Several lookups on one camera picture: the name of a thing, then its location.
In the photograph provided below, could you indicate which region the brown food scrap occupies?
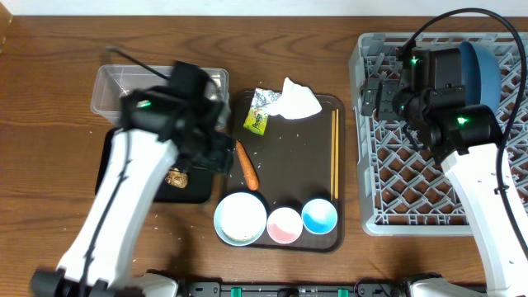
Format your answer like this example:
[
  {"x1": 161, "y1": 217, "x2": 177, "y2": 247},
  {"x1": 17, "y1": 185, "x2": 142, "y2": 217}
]
[{"x1": 165, "y1": 168, "x2": 189, "y2": 189}]

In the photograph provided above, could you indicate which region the orange carrot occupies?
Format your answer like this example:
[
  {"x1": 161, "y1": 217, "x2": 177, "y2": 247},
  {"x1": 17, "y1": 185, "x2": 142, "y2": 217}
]
[{"x1": 236, "y1": 140, "x2": 260, "y2": 191}]

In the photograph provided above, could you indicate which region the blue plate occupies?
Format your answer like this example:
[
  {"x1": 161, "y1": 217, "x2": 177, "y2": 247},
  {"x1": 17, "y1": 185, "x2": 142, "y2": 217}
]
[{"x1": 459, "y1": 41, "x2": 502, "y2": 113}]

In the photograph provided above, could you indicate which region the pink cup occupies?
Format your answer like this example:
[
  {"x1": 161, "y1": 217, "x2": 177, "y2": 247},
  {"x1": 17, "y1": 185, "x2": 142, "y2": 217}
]
[{"x1": 266, "y1": 207, "x2": 304, "y2": 244}]

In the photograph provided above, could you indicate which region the light blue cup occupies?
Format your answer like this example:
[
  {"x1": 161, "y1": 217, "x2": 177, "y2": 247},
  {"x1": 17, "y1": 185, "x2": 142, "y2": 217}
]
[{"x1": 301, "y1": 198, "x2": 338, "y2": 235}]

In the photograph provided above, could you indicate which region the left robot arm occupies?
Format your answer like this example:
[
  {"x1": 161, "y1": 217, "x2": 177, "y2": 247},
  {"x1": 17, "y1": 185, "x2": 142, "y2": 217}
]
[{"x1": 30, "y1": 61, "x2": 235, "y2": 297}]

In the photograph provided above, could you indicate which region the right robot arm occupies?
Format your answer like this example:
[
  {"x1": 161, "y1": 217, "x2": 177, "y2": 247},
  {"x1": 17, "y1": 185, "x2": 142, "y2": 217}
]
[{"x1": 349, "y1": 29, "x2": 527, "y2": 296}]

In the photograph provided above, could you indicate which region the grey dishwasher rack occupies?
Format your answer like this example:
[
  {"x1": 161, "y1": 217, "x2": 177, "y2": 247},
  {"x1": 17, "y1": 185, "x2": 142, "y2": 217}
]
[{"x1": 348, "y1": 32, "x2": 527, "y2": 237}]

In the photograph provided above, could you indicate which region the black tray bin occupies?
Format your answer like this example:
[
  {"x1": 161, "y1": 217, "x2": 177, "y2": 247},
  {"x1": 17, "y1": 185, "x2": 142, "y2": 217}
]
[{"x1": 95, "y1": 127, "x2": 213, "y2": 204}]

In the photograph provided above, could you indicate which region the right wooden chopstick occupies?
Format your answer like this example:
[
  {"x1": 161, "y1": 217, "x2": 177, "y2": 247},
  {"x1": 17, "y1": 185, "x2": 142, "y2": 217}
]
[{"x1": 334, "y1": 109, "x2": 340, "y2": 200}]

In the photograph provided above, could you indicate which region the wooden chopstick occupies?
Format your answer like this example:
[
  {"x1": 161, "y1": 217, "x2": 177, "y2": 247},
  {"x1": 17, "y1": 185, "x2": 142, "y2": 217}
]
[
  {"x1": 334, "y1": 109, "x2": 340, "y2": 200},
  {"x1": 330, "y1": 111, "x2": 335, "y2": 200}
]

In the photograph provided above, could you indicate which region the left wooden chopstick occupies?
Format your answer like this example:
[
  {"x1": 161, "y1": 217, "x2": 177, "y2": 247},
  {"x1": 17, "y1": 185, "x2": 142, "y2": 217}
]
[{"x1": 330, "y1": 111, "x2": 335, "y2": 200}]

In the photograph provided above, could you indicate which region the bowl of rice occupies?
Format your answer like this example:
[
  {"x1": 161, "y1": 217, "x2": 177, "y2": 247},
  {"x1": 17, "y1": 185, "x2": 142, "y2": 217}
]
[{"x1": 214, "y1": 192, "x2": 267, "y2": 247}]

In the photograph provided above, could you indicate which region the yellow snack wrapper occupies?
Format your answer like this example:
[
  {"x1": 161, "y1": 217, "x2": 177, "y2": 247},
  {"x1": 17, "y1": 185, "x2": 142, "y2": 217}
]
[{"x1": 243, "y1": 88, "x2": 281, "y2": 135}]

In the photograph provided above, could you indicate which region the white crumpled napkin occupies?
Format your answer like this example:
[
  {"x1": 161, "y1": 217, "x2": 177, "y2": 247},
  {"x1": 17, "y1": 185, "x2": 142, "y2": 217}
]
[{"x1": 264, "y1": 78, "x2": 322, "y2": 120}]

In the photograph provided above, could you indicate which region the brown serving tray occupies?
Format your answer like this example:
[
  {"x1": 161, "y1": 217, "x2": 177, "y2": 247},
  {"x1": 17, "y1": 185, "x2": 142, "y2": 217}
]
[{"x1": 218, "y1": 89, "x2": 346, "y2": 253}]

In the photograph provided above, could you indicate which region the clear plastic bin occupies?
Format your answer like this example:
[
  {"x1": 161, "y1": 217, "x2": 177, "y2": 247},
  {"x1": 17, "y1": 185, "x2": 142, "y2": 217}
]
[{"x1": 91, "y1": 64, "x2": 231, "y2": 130}]

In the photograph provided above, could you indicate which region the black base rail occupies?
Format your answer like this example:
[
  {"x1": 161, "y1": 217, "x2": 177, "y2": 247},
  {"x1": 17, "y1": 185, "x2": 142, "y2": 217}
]
[{"x1": 139, "y1": 271, "x2": 496, "y2": 297}]

